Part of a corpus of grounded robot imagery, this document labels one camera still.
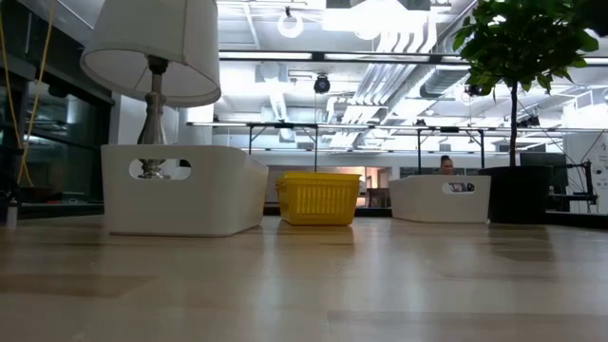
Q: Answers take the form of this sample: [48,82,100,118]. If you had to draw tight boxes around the white plastic storage bin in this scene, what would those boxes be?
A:
[389,174,492,224]
[101,143,270,238]

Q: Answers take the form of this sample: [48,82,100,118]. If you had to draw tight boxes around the dark chair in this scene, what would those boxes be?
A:
[368,187,393,209]

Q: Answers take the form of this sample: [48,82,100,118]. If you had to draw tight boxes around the black round ceiling device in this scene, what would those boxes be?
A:
[313,73,332,95]

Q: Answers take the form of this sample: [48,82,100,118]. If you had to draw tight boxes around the person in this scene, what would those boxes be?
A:
[437,154,456,177]

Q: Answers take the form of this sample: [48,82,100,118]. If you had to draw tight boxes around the white shade silver table lamp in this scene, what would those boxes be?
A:
[79,0,222,181]

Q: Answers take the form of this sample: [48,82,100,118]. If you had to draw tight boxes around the green tree in black pot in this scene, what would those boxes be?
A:
[453,0,602,225]

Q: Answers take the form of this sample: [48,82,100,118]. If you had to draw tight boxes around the dark grey computer monitor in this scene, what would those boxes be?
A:
[520,151,570,213]

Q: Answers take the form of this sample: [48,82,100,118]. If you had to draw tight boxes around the black equipment stand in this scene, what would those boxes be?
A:
[550,160,599,206]

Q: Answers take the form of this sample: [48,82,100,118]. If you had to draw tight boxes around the small grey cylinder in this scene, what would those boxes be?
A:
[5,199,19,229]

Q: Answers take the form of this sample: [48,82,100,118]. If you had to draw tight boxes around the black metal table frame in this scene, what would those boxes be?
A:
[246,122,319,174]
[416,125,486,176]

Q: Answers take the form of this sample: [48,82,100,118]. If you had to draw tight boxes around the black horizontal frame bar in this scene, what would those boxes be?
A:
[218,48,471,66]

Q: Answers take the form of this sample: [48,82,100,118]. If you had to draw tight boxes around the white ring ceiling light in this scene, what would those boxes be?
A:
[277,11,305,39]

